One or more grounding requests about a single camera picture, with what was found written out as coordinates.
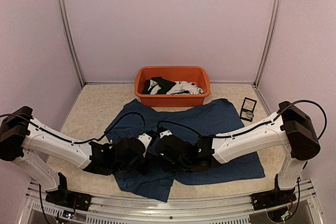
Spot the dark blue t-shirt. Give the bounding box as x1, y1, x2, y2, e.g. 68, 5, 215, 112
106, 99, 265, 202

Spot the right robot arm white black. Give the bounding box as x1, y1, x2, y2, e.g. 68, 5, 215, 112
155, 100, 321, 205

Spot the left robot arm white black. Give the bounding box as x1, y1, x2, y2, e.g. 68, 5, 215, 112
1, 106, 153, 206

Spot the black and white garment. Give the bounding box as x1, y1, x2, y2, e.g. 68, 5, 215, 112
142, 77, 204, 95

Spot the orange plastic tub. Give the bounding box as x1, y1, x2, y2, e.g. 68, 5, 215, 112
134, 66, 211, 107

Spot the black square display box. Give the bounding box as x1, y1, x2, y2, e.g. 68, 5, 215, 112
239, 97, 257, 122

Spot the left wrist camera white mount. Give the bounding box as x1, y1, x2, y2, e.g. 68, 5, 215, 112
137, 130, 158, 152

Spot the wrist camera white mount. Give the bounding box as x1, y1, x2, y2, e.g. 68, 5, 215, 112
137, 130, 158, 152
157, 127, 173, 140

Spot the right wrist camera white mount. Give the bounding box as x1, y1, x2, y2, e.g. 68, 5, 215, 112
157, 127, 173, 140

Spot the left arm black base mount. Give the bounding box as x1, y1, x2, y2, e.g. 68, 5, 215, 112
46, 191, 92, 211

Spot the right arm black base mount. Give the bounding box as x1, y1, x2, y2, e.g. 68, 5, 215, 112
251, 190, 297, 211

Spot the left aluminium corner post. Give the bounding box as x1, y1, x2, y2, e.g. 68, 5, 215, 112
57, 0, 86, 88

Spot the aluminium corner post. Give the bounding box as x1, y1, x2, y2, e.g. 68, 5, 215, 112
254, 0, 281, 89
57, 0, 86, 88

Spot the right aluminium corner post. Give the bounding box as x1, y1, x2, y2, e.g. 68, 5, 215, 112
254, 0, 281, 89

